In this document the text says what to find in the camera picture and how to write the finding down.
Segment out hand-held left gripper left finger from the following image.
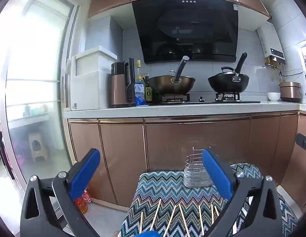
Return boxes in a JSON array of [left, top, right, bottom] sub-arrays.
[[20, 148, 101, 237]]

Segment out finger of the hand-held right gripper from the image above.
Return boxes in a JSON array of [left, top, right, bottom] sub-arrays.
[[295, 133, 306, 166]]

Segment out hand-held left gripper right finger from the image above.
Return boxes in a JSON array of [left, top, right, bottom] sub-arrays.
[[202, 148, 283, 237]]

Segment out metal wire utensil holder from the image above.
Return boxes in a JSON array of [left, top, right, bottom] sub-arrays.
[[184, 146, 214, 188]]

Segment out orange plastic bottle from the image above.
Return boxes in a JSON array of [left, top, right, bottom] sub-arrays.
[[75, 188, 92, 214]]

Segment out zigzag knitted cloth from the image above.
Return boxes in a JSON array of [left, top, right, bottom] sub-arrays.
[[117, 162, 299, 237]]

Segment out copper rice cooker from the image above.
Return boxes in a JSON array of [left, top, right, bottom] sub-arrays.
[[279, 81, 302, 102]]

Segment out beige plastic stool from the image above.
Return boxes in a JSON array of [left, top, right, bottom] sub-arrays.
[[28, 132, 48, 163]]

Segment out copper lower cabinet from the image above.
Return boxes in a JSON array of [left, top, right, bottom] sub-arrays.
[[68, 112, 306, 213]]

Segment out white kitchen countertop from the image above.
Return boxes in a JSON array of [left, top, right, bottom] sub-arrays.
[[64, 100, 306, 119]]

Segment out black gas stove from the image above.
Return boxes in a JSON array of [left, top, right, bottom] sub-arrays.
[[148, 92, 261, 106]]

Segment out white storage bin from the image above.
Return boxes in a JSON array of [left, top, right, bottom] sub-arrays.
[[70, 70, 112, 111]]

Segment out brass water pipes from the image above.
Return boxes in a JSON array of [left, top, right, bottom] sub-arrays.
[[264, 59, 282, 79]]

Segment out black wok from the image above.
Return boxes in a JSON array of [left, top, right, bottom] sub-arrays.
[[208, 52, 249, 93]]

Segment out copper electric kettle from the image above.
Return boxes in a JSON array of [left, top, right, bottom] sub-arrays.
[[110, 58, 137, 108]]

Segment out white blue salt packet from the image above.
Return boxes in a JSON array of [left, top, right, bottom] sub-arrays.
[[134, 83, 146, 100]]

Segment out steel pot lid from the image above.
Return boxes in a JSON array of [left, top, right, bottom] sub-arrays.
[[213, 66, 238, 76]]

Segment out bronze wok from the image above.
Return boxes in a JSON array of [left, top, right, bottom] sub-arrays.
[[148, 55, 196, 95]]

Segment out dark sauce bottle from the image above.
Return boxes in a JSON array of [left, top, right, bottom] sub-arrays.
[[145, 76, 153, 103]]

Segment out white water heater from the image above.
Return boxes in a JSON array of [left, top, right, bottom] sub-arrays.
[[257, 21, 285, 63]]

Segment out white lidded storage box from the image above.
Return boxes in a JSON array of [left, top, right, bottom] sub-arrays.
[[75, 46, 118, 104]]

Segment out clear oil bottle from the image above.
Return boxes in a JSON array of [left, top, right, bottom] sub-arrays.
[[136, 60, 145, 84]]

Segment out sliding glass door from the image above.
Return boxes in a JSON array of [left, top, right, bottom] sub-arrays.
[[0, 0, 79, 178]]

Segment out black range hood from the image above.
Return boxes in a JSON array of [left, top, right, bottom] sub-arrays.
[[132, 0, 240, 64]]

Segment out black power cable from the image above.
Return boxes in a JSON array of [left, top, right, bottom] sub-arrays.
[[279, 70, 304, 77]]

